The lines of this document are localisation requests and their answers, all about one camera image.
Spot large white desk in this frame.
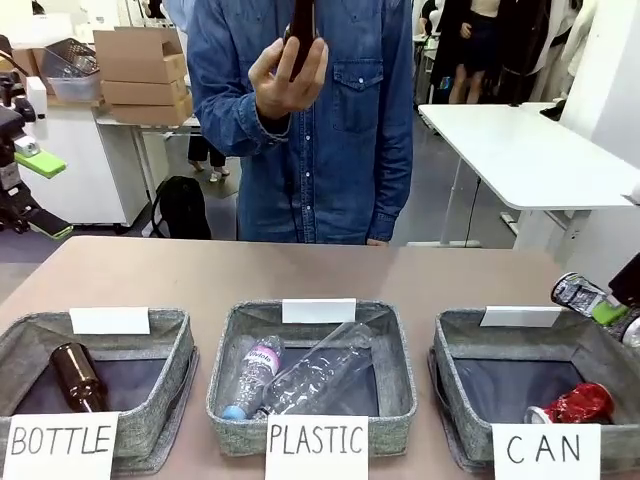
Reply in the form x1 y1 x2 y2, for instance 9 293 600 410
417 101 640 250

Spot dark brown glass bottle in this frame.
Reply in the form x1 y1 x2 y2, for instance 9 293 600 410
282 0 321 84

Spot white PLASTIC label card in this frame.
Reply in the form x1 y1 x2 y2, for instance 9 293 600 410
264 415 370 480

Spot white cabinet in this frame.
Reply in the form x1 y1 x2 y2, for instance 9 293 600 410
37 102 151 226

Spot white table with thin legs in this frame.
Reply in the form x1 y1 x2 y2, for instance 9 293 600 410
94 112 204 201

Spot black item on desk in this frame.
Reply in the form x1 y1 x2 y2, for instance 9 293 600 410
538 98 569 121

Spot large clear plastic bottle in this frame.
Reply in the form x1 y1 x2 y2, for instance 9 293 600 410
252 321 375 419

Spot bystander's bare legs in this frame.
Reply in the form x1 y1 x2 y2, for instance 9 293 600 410
187 133 232 184

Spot person's right forearm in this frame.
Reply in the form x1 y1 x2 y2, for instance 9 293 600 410
197 102 294 157

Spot amber brown glass bottle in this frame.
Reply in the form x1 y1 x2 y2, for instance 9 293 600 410
48 342 110 414

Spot small blue-capped plastic bottle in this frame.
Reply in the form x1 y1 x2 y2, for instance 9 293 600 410
221 334 286 420

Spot person's left forearm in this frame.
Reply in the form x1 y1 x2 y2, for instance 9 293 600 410
367 114 416 242

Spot person's right hand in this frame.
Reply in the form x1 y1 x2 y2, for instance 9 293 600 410
248 34 331 121

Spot small cardboard box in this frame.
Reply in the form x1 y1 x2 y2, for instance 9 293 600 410
12 46 56 96

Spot hanging dark coat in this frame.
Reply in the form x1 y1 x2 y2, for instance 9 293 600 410
499 0 571 101

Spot person in denim shirt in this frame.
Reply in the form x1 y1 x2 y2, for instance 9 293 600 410
185 0 416 247

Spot black camera unit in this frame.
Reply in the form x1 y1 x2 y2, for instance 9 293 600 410
0 74 36 126

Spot white CAN label card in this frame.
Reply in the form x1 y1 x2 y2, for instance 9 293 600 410
491 422 602 480

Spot upright white box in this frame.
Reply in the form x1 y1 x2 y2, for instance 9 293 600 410
24 76 50 121

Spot black backpack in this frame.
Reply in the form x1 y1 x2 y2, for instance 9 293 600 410
149 174 212 241

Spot bystander in black coat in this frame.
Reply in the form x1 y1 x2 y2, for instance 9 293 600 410
428 0 501 105

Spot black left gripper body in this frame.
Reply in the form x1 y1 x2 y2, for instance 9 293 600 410
0 162 24 206

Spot grey fabric basket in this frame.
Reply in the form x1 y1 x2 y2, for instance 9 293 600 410
0 309 200 476
427 307 640 476
205 299 419 457

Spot white BOTTLE label card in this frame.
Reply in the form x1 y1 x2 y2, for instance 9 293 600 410
0 412 121 480

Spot white standing paper card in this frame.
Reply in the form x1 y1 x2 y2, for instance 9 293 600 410
478 305 563 329
68 306 151 336
281 298 358 325

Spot clear plastic crate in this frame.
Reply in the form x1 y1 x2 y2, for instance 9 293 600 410
38 38 103 101

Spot closed flat cardboard box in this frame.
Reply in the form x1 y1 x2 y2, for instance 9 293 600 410
107 93 195 126
101 78 190 107

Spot crushed red soda can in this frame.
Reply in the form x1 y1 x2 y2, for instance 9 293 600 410
524 382 617 426

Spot hanging white garment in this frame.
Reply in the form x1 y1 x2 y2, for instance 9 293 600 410
562 0 599 99

